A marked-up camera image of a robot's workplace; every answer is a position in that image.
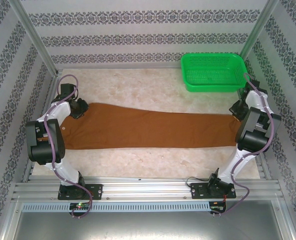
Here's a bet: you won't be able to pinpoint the thin aluminium wall rail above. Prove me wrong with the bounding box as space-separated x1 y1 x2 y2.
56 65 183 71

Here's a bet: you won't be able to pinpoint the grey metal shelf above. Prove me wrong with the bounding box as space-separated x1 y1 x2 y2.
0 199 296 240

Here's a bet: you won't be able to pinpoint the brown long pants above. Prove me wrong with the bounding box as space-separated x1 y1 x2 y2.
60 101 243 151

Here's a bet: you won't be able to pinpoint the thin black cable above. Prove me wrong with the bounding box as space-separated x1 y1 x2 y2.
186 176 211 188

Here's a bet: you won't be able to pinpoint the green plastic basket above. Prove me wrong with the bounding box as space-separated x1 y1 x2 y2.
180 52 250 94

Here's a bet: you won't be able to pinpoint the small dark circuit board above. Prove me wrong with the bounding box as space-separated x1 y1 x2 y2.
209 201 226 212

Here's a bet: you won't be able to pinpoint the grey slotted cable duct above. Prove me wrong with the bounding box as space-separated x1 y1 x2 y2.
21 201 211 213

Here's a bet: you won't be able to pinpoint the long aluminium mounting rail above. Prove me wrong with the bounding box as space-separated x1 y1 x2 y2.
11 176 286 201

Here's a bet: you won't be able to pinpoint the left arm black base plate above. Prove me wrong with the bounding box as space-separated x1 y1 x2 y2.
57 183 103 201

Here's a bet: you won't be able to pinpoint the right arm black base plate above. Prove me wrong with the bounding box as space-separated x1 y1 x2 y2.
190 182 237 200

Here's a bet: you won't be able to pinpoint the aluminium frame post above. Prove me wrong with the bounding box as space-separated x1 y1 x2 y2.
12 0 59 75
238 0 280 59

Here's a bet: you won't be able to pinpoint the circuit board with green light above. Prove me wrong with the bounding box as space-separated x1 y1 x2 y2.
69 202 90 210

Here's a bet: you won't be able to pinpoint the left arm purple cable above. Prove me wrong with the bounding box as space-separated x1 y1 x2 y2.
44 74 93 220

